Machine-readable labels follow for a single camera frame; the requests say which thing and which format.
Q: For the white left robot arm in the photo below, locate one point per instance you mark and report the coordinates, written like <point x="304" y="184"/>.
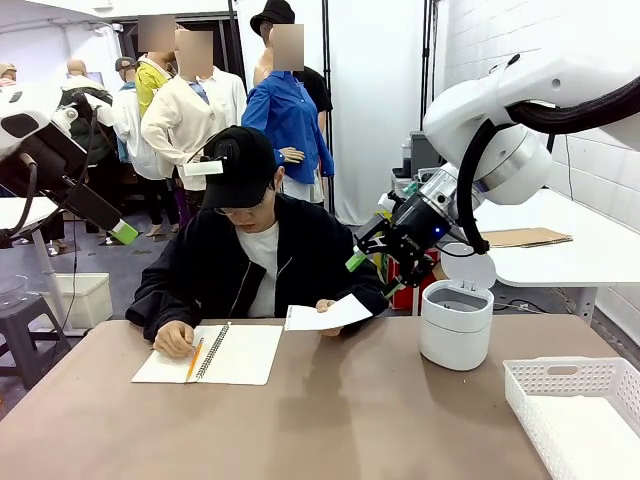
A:
<point x="25" y="102"/>

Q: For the bald mannequin in dark jacket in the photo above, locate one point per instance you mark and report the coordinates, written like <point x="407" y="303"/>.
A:
<point x="95" y="135"/>

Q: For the black stand on work table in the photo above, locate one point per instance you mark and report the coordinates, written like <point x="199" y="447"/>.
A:
<point x="551" y="142"/>

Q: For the large white work table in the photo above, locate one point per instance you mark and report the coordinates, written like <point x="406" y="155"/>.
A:
<point x="575" y="260"/>

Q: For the black zip jacket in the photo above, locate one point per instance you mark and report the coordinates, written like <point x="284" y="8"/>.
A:
<point x="310" y="250"/>

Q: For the black vertical pole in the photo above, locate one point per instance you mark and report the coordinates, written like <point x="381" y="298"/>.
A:
<point x="327" y="50"/>

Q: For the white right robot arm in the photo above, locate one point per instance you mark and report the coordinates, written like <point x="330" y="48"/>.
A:
<point x="525" y="90"/>

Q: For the white perforated plastic basket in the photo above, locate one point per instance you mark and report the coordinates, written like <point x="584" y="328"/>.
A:
<point x="575" y="430"/>

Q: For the mannequin with beige cap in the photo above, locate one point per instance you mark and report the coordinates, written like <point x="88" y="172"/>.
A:
<point x="7" y="75"/>

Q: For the person's left hand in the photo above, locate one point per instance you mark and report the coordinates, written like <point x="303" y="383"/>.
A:
<point x="325" y="305"/>

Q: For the white height-adjustable table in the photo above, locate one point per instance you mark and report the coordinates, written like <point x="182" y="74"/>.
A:
<point x="20" y="212"/>

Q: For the black baseball cap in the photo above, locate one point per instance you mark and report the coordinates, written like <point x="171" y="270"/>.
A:
<point x="245" y="165"/>

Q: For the white desktop trash bin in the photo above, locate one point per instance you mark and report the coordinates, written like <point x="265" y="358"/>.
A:
<point x="455" y="330"/>

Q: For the white spiral notebook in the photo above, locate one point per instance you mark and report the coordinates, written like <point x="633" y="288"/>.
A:
<point x="240" y="355"/>

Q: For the white storage bin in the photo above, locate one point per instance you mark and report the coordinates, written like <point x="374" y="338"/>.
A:
<point x="90" y="300"/>

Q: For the yellow green bag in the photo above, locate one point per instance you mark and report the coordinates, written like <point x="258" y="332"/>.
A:
<point x="380" y="262"/>

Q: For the mannequin with grey cap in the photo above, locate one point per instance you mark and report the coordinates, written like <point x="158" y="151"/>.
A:
<point x="130" y="125"/>

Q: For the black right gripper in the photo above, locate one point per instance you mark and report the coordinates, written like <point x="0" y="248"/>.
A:
<point x="420" y="225"/>

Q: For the dark grey plastic stool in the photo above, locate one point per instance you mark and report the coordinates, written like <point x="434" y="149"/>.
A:
<point x="25" y="320"/>

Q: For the mannequin in blue shirt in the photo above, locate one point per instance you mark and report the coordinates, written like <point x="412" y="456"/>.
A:
<point x="285" y="130"/>

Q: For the grey box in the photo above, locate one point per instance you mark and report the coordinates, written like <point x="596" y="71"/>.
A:
<point x="417" y="150"/>

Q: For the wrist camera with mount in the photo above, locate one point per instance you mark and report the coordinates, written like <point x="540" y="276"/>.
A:
<point x="67" y="115"/>
<point x="385" y="202"/>

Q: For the black light stand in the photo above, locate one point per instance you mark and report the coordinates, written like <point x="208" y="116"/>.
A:
<point x="430" y="30"/>

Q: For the mannequin in cream jacket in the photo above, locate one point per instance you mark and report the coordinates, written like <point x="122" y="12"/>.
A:
<point x="175" y="115"/>

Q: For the white t-shirt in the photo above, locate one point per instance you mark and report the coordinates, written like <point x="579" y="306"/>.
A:
<point x="262" y="270"/>

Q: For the yellow pencil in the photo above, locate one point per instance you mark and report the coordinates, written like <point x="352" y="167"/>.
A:
<point x="194" y="360"/>

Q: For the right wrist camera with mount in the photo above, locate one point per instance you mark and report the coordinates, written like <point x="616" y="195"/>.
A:
<point x="385" y="202"/>

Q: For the white head-mounted camera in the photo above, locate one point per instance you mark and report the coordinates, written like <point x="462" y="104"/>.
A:
<point x="205" y="167"/>

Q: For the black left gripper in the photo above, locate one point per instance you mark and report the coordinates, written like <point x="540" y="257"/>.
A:
<point x="50" y="160"/>

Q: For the person's right hand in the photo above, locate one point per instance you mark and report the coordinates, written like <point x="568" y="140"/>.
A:
<point x="172" y="339"/>

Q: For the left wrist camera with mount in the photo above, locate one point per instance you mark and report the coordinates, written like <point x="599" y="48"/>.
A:
<point x="67" y="115"/>

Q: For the white notebook paper sheet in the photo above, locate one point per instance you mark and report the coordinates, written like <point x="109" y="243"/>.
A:
<point x="325" y="317"/>

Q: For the thin-rimmed eyeglasses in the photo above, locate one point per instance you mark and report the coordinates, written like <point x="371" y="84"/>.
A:
<point x="225" y="211"/>

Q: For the mannequin in black t-shirt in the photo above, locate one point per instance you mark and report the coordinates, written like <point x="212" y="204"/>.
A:
<point x="320" y="90"/>

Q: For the person's left forearm black sleeve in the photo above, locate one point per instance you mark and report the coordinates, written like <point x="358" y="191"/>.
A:
<point x="365" y="295"/>

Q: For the flat brown cardboard piece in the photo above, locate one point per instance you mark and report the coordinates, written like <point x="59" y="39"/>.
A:
<point x="530" y="236"/>

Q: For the person's right forearm black sleeve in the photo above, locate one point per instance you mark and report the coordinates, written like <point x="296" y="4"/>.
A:
<point x="155" y="305"/>

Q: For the mannequin in yellow jacket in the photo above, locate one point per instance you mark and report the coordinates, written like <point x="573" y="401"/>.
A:
<point x="147" y="85"/>

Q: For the person's head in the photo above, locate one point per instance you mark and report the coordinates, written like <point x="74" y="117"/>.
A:
<point x="260" y="215"/>

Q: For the black bucket hat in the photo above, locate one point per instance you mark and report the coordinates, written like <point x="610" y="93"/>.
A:
<point x="272" y="15"/>

